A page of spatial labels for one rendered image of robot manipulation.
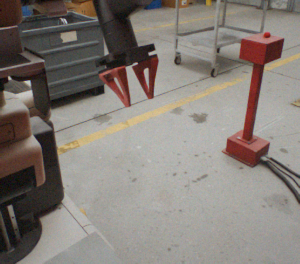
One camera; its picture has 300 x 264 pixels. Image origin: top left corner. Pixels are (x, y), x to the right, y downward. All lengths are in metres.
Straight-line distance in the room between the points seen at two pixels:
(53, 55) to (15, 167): 1.93
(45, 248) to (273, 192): 1.28
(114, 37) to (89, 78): 2.38
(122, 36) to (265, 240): 1.36
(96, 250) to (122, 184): 1.62
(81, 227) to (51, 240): 0.12
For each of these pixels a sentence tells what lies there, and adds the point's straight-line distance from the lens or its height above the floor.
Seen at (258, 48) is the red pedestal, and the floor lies 0.76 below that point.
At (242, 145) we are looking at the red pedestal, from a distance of 2.13.
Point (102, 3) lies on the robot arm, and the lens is 0.59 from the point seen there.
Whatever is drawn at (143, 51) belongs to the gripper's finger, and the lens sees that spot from 0.58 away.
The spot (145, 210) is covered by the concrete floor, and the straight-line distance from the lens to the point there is 1.77.
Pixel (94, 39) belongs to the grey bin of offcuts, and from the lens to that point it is 2.88.
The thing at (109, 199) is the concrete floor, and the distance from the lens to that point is 1.85.
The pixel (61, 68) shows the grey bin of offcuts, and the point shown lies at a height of 0.36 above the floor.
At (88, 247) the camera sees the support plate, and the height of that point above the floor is 1.00.
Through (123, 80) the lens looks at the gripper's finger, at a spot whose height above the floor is 1.04.
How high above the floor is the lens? 1.25
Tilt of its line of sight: 27 degrees down
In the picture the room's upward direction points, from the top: straight up
